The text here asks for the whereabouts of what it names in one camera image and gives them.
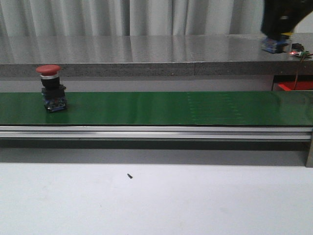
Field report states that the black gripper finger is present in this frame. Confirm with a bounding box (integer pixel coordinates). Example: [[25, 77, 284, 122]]
[[281, 0, 313, 34], [261, 0, 280, 39]]

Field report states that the red mushroom push button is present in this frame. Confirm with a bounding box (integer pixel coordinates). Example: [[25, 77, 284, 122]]
[[261, 32, 293, 54], [36, 65, 67, 113]]

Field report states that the small green circuit board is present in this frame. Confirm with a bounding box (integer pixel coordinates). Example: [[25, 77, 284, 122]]
[[289, 43, 313, 58]]

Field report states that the grey stone counter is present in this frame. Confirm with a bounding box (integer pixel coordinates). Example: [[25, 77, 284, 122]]
[[0, 34, 313, 78]]

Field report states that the red plastic tray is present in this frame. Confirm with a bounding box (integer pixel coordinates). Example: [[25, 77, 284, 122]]
[[278, 81, 313, 91]]

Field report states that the green conveyor belt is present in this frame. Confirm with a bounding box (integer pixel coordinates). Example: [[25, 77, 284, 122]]
[[0, 91, 313, 126]]

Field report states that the grey curtain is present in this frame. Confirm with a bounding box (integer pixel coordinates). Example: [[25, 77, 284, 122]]
[[0, 0, 264, 37]]

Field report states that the aluminium conveyor frame rail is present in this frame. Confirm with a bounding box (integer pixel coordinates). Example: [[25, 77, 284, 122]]
[[0, 125, 313, 167]]

